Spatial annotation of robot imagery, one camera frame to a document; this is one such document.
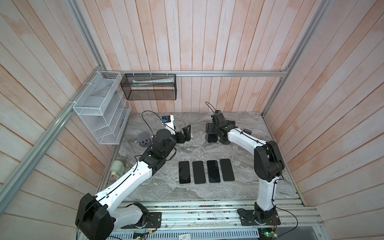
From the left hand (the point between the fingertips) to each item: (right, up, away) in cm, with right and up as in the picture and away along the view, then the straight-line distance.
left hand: (184, 129), depth 74 cm
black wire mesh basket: (-26, +31, +33) cm, 52 cm away
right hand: (+18, +2, +24) cm, 30 cm away
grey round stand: (+43, -2, +27) cm, 50 cm away
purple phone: (+8, -27, +16) cm, 32 cm away
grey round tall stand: (+19, -5, -4) cm, 21 cm away
